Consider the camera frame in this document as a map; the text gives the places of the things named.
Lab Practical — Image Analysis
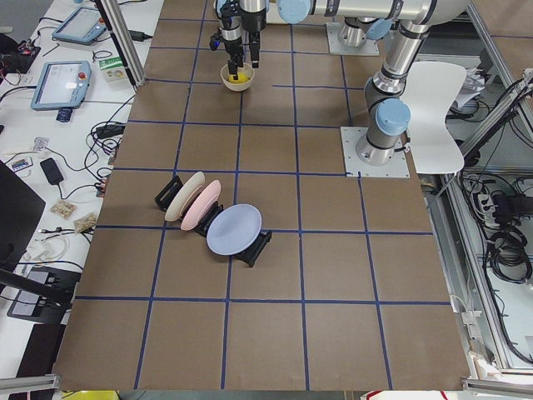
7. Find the black smartphone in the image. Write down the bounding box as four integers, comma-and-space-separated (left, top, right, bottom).
40, 157, 64, 186

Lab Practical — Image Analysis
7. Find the black plate rack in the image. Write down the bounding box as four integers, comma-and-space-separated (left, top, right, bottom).
154, 176, 272, 268

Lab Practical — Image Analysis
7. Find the teach pendant near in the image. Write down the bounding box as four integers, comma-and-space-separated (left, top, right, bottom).
31, 60, 92, 111

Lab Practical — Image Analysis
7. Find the white bowl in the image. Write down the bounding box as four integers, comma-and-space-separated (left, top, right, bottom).
220, 62, 255, 92

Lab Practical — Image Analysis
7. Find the cream plate in rack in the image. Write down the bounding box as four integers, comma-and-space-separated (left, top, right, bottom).
165, 172, 205, 222

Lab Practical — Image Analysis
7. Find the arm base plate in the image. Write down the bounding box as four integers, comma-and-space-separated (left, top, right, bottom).
340, 127, 410, 179
326, 22, 380, 57

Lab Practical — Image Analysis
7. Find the teach pendant far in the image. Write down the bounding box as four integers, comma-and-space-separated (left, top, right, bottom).
52, 7, 107, 45

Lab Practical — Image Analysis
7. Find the blue plate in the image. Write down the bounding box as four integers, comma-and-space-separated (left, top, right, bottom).
207, 204, 262, 256

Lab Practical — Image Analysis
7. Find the teach pendant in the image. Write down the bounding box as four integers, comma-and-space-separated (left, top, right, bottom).
52, 7, 107, 45
31, 60, 92, 111

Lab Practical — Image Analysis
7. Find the white chair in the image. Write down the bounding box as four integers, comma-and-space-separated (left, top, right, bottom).
401, 61, 466, 175

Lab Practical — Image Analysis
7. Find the yellow lemon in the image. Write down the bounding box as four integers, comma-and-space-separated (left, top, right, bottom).
227, 72, 250, 84

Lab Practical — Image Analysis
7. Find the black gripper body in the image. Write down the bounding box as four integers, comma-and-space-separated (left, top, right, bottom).
240, 0, 267, 34
209, 0, 243, 58

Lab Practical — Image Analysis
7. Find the green white box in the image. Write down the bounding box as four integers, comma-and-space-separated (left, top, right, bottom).
98, 57, 127, 82

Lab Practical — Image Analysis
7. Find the black power adapter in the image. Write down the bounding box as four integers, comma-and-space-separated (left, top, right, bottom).
128, 30, 152, 42

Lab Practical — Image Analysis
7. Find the pink plate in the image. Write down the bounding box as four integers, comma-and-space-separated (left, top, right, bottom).
181, 180, 222, 231

